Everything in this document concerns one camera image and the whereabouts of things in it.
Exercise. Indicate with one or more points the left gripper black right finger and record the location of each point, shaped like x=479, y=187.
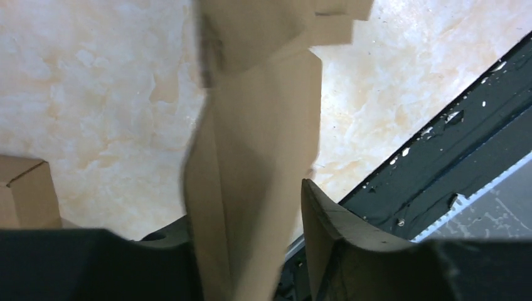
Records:
x=350, y=259

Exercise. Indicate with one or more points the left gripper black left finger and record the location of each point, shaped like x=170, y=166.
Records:
x=96, y=264

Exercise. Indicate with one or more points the brown cardboard box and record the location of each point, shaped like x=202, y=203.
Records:
x=28, y=196
x=257, y=136

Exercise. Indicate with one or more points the folded brown cardboard box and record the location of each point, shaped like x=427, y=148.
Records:
x=28, y=196

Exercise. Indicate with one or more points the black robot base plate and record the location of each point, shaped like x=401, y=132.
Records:
x=476, y=144

